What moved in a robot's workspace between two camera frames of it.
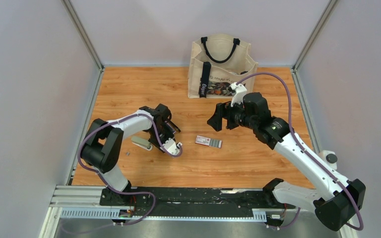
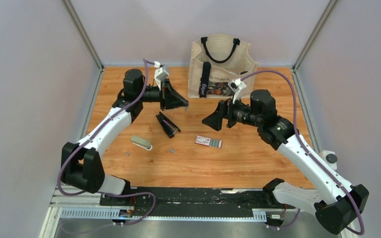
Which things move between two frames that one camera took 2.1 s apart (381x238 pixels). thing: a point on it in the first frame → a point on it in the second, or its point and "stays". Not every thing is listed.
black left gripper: (157, 145) → (169, 98)
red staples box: (208, 142) stays
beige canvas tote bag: (217, 61) stays
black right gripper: (216, 121) stays
